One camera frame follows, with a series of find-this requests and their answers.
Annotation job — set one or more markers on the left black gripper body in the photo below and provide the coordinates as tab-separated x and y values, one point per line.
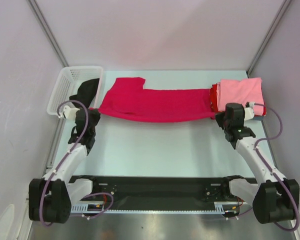
95	118

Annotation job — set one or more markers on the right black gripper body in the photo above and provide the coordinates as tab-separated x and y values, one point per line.
220	119

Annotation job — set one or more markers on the magenta t shirt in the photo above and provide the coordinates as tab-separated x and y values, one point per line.
128	99

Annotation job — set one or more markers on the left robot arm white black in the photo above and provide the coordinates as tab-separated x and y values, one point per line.
51	197

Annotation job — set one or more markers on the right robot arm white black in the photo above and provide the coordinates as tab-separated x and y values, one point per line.
274	198

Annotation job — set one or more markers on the red folded t shirt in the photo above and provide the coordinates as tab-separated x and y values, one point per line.
214	92

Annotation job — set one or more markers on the black t shirt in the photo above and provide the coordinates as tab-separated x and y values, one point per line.
86	92

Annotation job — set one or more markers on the pink folded t shirt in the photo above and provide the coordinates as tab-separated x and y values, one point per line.
239	91

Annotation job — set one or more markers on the white plastic basket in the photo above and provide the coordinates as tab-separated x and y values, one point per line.
68	82

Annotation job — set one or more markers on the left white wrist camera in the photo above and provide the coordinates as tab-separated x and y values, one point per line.
68	113

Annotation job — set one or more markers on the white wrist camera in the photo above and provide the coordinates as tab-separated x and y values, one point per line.
68	113
249	112

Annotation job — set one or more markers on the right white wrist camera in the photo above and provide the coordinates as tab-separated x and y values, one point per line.
249	112

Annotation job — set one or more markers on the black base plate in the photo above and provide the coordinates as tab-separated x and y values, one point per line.
171	194

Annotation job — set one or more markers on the white slotted cable duct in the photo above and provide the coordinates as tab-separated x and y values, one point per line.
218	208

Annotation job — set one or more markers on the left corner aluminium post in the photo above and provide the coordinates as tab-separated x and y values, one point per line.
44	25

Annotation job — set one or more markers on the corner aluminium post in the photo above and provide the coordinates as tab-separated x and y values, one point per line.
44	25
269	35

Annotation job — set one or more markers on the right corner aluminium post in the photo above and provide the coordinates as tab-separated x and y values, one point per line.
269	35

